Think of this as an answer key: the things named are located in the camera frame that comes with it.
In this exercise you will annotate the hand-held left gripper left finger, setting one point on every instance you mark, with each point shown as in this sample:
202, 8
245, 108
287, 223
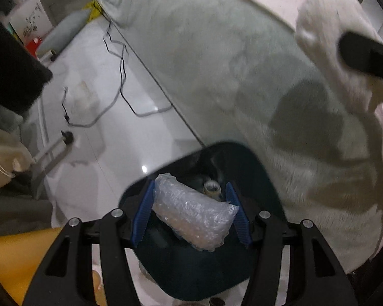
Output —
143, 216

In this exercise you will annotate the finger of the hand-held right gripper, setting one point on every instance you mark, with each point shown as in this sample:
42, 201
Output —
367, 52

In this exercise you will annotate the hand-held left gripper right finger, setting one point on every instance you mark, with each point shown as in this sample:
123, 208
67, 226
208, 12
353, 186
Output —
239, 216

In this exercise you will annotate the dark teal trash bin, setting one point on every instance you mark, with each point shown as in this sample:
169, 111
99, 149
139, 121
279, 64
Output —
261, 185

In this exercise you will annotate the white fluffy sock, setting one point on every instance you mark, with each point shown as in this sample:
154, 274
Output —
322, 38

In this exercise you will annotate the clear bubble wrap bundle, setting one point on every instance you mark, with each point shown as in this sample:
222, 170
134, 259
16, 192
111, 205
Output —
191, 213

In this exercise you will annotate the clothes rack base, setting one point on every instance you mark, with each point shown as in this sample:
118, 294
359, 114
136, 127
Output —
51, 148

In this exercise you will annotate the grey-green plush bedspread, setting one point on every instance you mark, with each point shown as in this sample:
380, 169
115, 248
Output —
210, 70

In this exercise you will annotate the beige coat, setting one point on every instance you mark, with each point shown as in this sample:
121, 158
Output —
0, 153

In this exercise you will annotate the black coat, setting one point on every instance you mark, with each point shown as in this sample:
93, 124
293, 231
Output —
9, 70

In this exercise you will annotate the grey floor cushion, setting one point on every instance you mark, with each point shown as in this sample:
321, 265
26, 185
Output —
67, 28

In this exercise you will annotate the red box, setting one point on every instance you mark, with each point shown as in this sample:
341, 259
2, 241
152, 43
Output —
33, 45

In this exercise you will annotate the yellow plastic bag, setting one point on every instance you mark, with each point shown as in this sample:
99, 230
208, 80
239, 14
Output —
94, 11

